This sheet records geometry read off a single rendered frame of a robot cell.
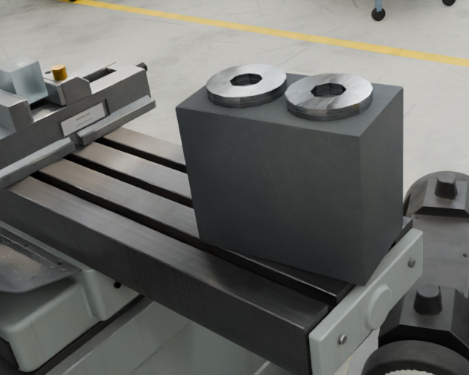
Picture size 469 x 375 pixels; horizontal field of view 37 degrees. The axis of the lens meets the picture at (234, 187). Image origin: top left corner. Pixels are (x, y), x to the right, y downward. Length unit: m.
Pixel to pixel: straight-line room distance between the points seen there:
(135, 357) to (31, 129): 0.40
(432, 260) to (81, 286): 0.65
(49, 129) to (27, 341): 0.33
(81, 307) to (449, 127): 2.25
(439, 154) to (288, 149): 2.17
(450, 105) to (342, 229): 2.54
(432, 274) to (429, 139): 1.70
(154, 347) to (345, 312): 0.50
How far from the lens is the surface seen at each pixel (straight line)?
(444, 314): 1.20
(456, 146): 2.92
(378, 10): 4.29
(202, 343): 1.30
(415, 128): 3.05
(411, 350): 1.15
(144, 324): 1.15
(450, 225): 1.43
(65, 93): 1.13
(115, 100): 1.19
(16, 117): 1.09
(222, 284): 0.79
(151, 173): 1.03
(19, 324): 1.00
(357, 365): 1.40
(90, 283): 1.02
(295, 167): 0.72
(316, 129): 0.68
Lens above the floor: 1.42
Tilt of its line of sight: 31 degrees down
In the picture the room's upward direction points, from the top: 8 degrees counter-clockwise
